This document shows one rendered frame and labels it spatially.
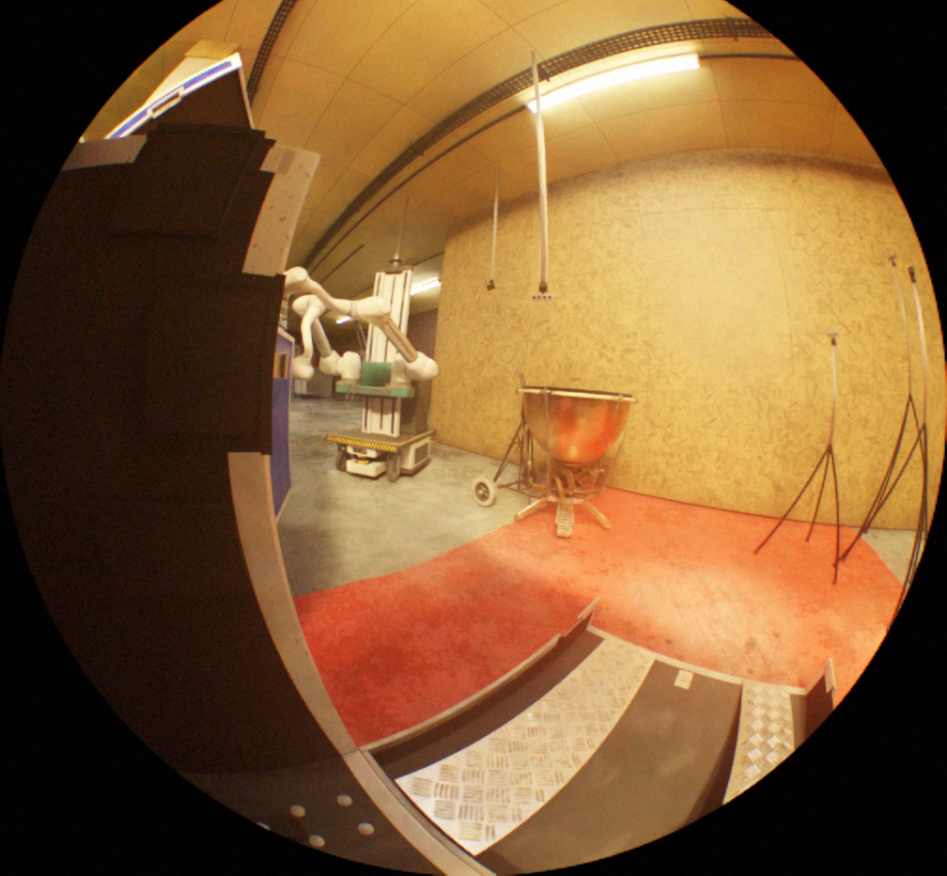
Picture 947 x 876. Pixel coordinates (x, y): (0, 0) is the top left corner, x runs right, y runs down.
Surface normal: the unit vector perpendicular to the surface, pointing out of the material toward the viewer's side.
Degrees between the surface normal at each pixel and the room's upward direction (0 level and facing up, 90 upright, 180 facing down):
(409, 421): 90
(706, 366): 90
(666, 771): 2
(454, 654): 0
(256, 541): 90
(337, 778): 0
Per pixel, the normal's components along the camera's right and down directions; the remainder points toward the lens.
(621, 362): -0.70, -0.02
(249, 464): 0.66, 0.08
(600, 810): 0.10, -0.99
